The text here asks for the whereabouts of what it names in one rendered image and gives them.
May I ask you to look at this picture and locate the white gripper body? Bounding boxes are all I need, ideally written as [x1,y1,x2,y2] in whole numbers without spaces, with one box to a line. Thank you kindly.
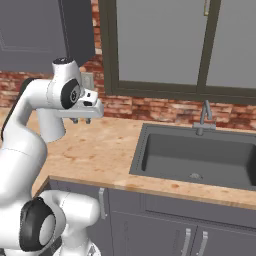
[58,98,105,120]

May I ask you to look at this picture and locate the dark framed window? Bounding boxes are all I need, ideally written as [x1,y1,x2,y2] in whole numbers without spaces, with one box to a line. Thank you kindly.
[98,0,256,106]

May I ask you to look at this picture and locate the dark grey sink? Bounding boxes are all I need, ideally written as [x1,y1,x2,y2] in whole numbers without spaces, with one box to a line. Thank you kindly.
[128,122,256,193]

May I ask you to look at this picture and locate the narrow grey cupboard door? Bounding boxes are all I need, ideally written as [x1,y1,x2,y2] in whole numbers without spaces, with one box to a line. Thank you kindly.
[49,179,115,256]

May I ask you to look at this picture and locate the grey tap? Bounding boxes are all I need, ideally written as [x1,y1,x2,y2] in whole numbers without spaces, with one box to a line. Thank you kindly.
[192,99,217,137]

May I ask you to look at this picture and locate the grey under-sink cupboard door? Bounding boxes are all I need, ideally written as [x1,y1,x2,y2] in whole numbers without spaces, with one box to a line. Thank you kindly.
[195,225,256,256]
[111,211,198,256]

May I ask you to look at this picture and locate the grey false drawer front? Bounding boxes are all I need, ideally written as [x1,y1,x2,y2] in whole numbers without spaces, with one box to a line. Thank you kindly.
[141,193,256,232]

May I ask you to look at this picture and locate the grey wall socket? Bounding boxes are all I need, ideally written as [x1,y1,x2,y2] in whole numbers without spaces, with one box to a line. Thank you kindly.
[80,71,95,91]

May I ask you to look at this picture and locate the long silver cupboard handle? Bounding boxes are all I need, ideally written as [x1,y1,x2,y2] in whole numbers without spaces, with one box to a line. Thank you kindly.
[98,187,109,221]

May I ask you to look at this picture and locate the dark grey wall cupboard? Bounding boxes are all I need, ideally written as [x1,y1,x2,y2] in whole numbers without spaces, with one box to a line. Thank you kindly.
[0,0,97,75]

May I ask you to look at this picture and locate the short silver cupboard handle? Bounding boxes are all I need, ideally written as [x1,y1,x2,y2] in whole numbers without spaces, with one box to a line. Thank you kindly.
[180,227,193,256]
[196,230,210,256]

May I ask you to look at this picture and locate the brass window handle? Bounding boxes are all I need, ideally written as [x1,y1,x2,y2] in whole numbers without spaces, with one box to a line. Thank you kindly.
[203,0,211,17]

